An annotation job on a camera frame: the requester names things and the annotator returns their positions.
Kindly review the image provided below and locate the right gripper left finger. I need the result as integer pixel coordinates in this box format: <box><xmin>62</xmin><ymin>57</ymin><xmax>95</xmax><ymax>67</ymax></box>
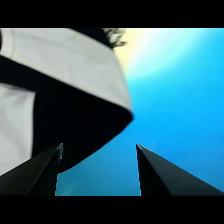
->
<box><xmin>0</xmin><ymin>142</ymin><xmax>64</xmax><ymax>197</ymax></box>

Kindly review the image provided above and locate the white and black garment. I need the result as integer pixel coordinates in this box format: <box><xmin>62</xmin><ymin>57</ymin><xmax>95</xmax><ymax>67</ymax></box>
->
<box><xmin>0</xmin><ymin>27</ymin><xmax>135</xmax><ymax>178</ymax></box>

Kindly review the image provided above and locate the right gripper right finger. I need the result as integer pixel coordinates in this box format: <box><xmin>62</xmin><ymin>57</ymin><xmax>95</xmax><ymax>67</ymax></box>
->
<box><xmin>135</xmin><ymin>143</ymin><xmax>224</xmax><ymax>197</ymax></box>

